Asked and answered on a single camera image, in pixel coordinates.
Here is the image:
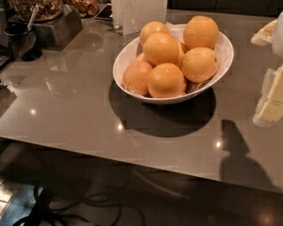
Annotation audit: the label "blue floor mat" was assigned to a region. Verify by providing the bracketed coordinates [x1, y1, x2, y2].
[0, 185, 43, 226]

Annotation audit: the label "orange fruit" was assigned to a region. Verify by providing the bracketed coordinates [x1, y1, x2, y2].
[142, 33, 179, 66]
[122, 60, 153, 96]
[147, 63, 187, 98]
[180, 47, 220, 83]
[140, 22, 170, 45]
[183, 15, 219, 49]

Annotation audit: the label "orange fruit hidden centre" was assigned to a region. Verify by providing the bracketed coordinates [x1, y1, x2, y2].
[175, 41, 189, 67]

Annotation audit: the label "white spoon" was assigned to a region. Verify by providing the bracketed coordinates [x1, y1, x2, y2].
[27, 5, 39, 31]

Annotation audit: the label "white ceramic bowl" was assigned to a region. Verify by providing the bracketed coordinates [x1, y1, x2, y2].
[112, 23, 235, 105]

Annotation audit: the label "black floor cables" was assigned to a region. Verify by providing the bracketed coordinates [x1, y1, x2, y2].
[12, 169, 147, 226]

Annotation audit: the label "smartphone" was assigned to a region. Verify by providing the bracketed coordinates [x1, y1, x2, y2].
[95, 4, 113, 21]

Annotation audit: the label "bowl of dried snacks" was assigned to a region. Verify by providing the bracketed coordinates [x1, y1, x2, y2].
[64, 0, 98, 18]

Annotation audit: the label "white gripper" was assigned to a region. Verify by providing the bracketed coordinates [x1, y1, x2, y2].
[251, 11, 283, 127]

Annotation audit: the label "black cup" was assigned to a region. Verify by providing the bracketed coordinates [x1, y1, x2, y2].
[5, 24, 42, 61]

